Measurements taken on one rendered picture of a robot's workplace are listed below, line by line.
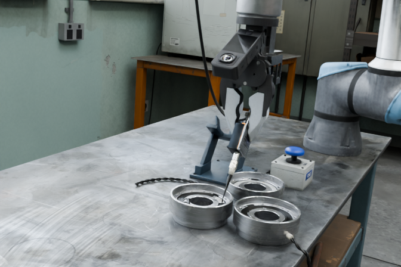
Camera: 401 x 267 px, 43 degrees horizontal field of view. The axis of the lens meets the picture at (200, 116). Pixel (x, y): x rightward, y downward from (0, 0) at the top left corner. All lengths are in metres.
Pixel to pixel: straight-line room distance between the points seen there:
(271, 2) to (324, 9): 3.83
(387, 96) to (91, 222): 0.72
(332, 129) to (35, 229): 0.78
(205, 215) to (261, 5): 0.34
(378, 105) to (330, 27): 3.45
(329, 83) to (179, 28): 2.07
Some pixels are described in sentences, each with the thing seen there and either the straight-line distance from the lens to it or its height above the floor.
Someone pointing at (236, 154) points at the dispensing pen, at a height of 0.90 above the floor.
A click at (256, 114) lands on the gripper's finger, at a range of 0.86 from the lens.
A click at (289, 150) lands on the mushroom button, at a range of 1.04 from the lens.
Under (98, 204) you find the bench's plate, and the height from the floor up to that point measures 0.80.
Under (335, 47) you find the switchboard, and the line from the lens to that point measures 4.64.
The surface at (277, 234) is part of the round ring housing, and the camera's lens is 0.78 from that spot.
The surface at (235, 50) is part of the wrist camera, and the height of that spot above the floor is 1.08.
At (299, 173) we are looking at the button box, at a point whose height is 0.83.
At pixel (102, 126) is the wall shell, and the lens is 3.15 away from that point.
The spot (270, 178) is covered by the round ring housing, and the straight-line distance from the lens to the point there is 0.97.
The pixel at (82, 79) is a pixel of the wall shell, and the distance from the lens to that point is 2.93.
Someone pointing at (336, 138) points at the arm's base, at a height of 0.84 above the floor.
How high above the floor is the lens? 1.15
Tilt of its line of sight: 13 degrees down
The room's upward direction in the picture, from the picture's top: 4 degrees clockwise
